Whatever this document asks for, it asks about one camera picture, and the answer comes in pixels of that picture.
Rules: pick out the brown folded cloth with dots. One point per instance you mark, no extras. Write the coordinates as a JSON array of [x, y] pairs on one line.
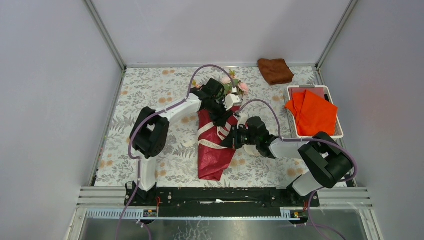
[[275, 71]]

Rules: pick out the dark red wrapping paper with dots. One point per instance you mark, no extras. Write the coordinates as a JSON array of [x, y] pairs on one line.
[[212, 158]]

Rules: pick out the white plastic basket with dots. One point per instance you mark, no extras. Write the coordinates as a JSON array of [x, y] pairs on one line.
[[339, 131]]

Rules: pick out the orange cloth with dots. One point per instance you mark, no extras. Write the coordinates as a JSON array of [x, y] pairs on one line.
[[313, 115]]

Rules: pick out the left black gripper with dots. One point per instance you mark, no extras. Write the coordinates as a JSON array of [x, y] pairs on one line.
[[218, 119]]

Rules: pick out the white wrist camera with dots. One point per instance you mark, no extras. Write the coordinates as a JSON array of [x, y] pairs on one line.
[[242, 120], [232, 100]]

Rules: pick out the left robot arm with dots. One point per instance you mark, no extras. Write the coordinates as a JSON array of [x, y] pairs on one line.
[[149, 135]]

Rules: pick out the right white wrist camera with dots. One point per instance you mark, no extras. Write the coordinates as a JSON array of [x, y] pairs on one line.
[[242, 120]]

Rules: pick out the dark red paper in basket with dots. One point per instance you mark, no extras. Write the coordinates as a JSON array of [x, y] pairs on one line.
[[299, 93]]

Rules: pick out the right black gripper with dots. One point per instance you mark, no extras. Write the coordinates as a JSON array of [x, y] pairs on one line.
[[232, 142]]

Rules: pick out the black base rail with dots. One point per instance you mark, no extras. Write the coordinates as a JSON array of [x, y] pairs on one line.
[[218, 202]]

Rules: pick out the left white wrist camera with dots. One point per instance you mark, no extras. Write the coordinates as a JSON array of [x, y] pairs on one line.
[[232, 100]]

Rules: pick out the pink fake flower bouquet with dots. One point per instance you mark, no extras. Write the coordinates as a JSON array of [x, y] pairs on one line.
[[232, 84]]

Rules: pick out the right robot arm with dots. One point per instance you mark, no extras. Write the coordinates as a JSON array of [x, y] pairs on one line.
[[326, 161]]

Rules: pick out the floral tablecloth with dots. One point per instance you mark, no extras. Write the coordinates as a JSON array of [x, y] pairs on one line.
[[177, 164]]

